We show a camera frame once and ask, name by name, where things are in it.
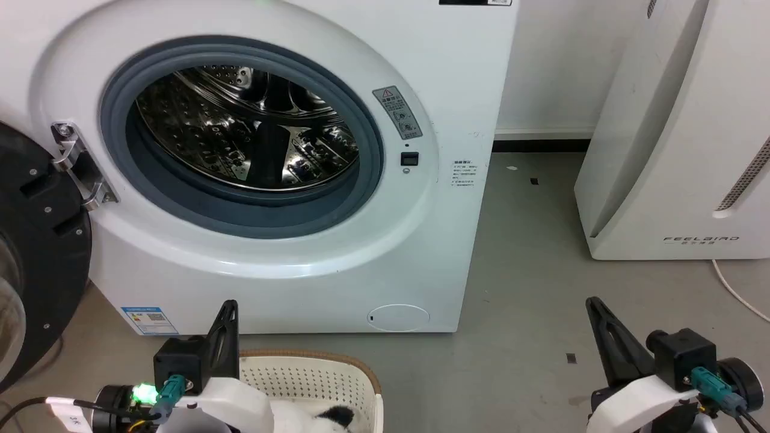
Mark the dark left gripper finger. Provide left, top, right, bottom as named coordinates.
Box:
left=206, top=299, right=240, bottom=385

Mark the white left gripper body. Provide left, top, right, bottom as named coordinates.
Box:
left=158, top=376, right=276, bottom=433

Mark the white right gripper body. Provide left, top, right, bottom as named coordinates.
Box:
left=588, top=373, right=702, bottom=433

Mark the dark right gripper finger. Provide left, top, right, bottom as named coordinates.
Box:
left=585, top=296, right=656, bottom=388

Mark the black washing machine door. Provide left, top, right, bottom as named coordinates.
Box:
left=0, top=120, right=93, bottom=395

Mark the stainless steel washer drum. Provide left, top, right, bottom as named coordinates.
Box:
left=135, top=65, right=360, bottom=193

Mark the silver metal door hinge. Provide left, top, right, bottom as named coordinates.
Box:
left=51, top=122, right=119, bottom=211

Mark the blue energy label sticker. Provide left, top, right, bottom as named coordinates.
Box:
left=120, top=307, right=180, bottom=336

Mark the white perforated laundry basket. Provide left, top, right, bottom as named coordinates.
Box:
left=238, top=349, right=384, bottom=433

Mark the black and white clothing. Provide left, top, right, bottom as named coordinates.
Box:
left=271, top=404, right=357, bottom=433

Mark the grey rubber door gasket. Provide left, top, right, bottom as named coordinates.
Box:
left=99, top=36, right=386, bottom=240

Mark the round drain filter cover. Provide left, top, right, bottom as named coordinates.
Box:
left=367, top=304, right=431, bottom=333

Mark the white air purifier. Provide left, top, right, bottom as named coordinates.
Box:
left=573, top=0, right=770, bottom=261

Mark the small printed text sticker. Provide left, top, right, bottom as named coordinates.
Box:
left=452, top=159, right=479, bottom=188

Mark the grey warning sticker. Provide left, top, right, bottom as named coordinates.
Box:
left=372, top=85, right=424, bottom=141

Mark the white front-load washing machine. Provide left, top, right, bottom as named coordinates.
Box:
left=0, top=0, right=519, bottom=335

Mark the teal left connector cable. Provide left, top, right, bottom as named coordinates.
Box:
left=149, top=374, right=188, bottom=423

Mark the teal connector cable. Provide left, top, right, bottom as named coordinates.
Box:
left=690, top=367, right=748, bottom=419
left=149, top=374, right=188, bottom=423

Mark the teal right connector cable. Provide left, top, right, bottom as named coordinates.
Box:
left=690, top=367, right=748, bottom=419

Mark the white power cable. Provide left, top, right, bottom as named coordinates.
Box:
left=712, top=259, right=770, bottom=324

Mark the white cable label tag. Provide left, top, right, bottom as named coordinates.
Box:
left=45, top=396, right=92, bottom=433

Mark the black wall baseboard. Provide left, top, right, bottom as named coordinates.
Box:
left=492, top=138, right=592, bottom=153

